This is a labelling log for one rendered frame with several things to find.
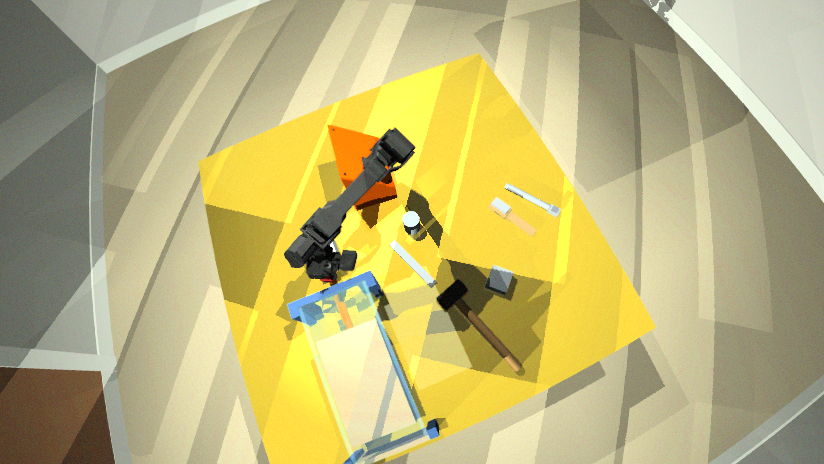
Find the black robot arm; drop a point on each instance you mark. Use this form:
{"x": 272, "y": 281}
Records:
{"x": 392, "y": 148}

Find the wooden-handled hammer with black head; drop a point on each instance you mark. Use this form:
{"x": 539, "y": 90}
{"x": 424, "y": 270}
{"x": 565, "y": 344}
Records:
{"x": 453, "y": 296}

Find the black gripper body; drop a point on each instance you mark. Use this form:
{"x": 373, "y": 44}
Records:
{"x": 346, "y": 261}

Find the white cylinder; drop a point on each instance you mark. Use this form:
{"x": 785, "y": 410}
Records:
{"x": 411, "y": 222}

